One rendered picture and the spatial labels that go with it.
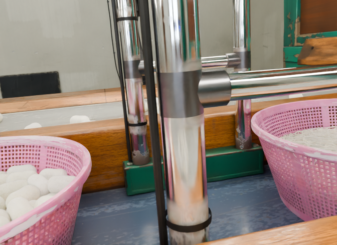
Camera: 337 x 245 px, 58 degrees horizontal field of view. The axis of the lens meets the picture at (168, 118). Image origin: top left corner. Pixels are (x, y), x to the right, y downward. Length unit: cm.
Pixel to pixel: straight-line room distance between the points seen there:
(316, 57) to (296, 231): 72
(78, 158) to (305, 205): 23
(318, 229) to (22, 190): 24
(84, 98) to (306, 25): 67
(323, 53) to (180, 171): 73
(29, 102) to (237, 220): 59
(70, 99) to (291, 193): 58
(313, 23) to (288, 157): 71
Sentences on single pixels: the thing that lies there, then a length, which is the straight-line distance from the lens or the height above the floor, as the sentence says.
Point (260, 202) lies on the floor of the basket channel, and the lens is 39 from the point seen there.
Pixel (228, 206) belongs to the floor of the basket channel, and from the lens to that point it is 38.
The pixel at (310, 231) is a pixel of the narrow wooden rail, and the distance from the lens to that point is 18.
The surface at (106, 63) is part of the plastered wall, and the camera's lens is 266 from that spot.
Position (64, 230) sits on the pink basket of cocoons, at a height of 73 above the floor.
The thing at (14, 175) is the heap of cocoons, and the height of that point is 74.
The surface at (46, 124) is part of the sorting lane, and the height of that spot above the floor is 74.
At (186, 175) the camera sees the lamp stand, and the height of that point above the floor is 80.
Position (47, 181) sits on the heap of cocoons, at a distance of 33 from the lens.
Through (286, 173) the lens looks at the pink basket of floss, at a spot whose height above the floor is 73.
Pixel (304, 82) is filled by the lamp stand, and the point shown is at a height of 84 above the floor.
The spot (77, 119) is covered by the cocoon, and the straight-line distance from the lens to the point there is 54.
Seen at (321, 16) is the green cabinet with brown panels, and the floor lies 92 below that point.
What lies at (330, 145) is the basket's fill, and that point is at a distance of 40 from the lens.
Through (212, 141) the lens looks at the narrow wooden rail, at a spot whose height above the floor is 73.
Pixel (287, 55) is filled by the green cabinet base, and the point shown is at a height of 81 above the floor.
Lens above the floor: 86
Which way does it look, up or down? 13 degrees down
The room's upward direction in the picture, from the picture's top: 4 degrees counter-clockwise
